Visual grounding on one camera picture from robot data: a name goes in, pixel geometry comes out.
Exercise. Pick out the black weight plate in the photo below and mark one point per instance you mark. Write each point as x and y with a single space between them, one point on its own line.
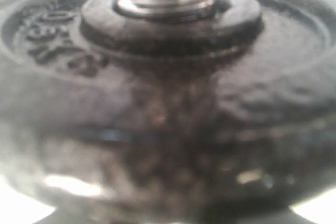
178 120

